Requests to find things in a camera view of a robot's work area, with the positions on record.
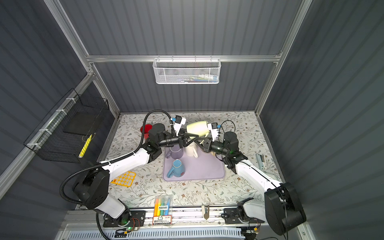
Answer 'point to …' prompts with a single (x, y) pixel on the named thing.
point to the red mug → (147, 128)
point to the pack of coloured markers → (163, 210)
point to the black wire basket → (63, 134)
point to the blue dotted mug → (178, 170)
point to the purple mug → (176, 152)
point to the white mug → (191, 150)
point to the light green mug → (200, 128)
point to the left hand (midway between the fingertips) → (198, 135)
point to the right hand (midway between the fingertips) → (196, 142)
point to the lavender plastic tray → (206, 167)
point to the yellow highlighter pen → (85, 146)
